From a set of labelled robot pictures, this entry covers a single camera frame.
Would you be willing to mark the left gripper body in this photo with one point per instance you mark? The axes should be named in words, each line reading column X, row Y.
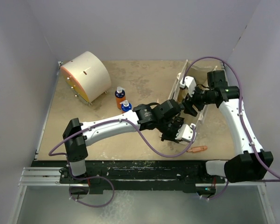
column 169, row 130

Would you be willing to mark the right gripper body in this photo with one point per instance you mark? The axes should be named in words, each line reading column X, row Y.
column 200, row 98

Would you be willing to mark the canvas tote bag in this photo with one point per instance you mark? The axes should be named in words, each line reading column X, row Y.
column 199, row 72

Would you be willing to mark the bright blue orange pump bottle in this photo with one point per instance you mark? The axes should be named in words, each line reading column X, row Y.
column 125, row 106

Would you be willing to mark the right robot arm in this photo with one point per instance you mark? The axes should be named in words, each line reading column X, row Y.
column 250, row 160

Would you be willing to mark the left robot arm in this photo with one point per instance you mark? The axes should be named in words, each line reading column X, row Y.
column 78, row 136

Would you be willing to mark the orange highlighter pen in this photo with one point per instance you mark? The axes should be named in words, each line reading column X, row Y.
column 197, row 149

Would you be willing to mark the dark blue orange pump bottle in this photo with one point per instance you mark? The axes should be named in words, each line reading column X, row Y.
column 120, row 96

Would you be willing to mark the white cylindrical box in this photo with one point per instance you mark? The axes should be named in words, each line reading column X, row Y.
column 87, row 77

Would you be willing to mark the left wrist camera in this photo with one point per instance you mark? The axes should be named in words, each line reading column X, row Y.
column 186, row 134

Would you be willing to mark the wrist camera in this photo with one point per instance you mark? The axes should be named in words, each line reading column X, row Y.
column 188, row 83
column 186, row 134

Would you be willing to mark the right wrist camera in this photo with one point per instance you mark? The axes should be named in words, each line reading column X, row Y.
column 188, row 83

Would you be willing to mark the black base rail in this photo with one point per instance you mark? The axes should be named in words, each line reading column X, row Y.
column 160, row 175

